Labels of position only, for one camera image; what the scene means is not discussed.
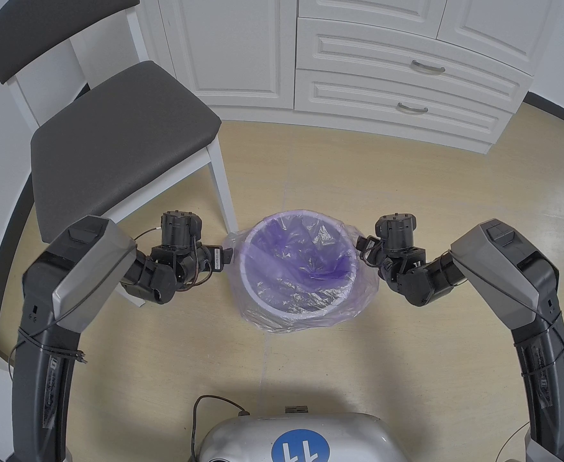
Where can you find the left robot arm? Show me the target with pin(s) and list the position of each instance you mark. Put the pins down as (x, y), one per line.
(89, 267)

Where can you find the purple plastic bag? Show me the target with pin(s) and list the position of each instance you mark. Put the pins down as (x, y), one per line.
(301, 253)

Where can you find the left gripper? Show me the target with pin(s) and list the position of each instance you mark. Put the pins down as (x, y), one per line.
(207, 258)

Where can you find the white wardrobe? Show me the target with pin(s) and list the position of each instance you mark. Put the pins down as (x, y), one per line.
(368, 65)

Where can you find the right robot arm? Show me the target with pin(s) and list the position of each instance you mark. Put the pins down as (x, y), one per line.
(498, 267)

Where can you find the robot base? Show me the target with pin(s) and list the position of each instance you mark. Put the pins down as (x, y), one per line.
(243, 438)

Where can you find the white trash bin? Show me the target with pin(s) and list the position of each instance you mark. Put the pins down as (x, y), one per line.
(306, 312)

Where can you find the white chair with grey seat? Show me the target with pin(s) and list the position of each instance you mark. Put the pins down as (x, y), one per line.
(118, 142)

